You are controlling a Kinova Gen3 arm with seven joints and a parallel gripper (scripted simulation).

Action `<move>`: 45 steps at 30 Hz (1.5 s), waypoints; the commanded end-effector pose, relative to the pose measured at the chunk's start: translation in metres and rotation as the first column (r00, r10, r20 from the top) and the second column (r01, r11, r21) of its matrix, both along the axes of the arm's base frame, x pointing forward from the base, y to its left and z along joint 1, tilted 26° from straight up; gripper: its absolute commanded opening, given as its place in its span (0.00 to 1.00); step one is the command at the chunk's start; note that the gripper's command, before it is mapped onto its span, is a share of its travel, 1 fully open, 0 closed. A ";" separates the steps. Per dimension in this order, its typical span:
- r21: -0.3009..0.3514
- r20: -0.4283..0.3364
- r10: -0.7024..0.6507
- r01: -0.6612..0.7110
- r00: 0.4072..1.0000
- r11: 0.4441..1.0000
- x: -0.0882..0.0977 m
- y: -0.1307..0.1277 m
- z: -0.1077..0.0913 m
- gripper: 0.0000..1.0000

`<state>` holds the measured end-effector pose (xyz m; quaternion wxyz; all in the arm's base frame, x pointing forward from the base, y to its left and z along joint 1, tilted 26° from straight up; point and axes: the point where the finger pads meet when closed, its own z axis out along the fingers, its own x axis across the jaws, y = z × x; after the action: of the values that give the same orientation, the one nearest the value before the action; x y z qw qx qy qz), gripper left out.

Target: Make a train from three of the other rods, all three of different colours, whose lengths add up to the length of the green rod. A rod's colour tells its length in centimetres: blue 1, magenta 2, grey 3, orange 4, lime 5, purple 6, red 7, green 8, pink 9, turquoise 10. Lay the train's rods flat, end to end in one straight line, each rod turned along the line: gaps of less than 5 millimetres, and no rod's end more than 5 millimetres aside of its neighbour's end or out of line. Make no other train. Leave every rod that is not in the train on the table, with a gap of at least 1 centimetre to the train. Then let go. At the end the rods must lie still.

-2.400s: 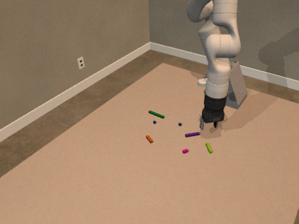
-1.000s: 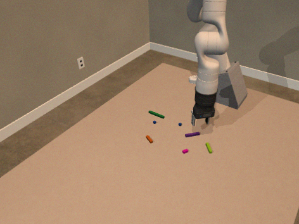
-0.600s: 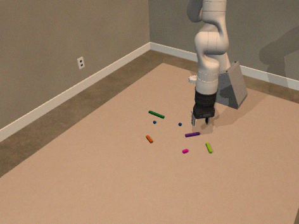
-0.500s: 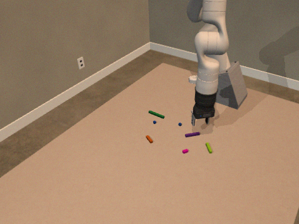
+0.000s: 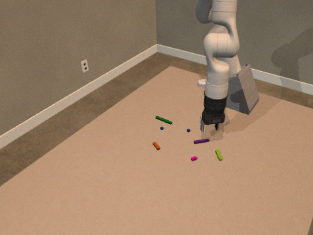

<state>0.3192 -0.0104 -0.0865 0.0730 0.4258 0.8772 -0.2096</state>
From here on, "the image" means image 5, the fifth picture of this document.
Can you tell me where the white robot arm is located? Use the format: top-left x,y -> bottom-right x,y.
196,0 -> 241,86

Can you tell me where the orange rod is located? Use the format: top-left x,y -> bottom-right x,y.
153,142 -> 160,150

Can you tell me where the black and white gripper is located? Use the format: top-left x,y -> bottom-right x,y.
198,79 -> 228,133

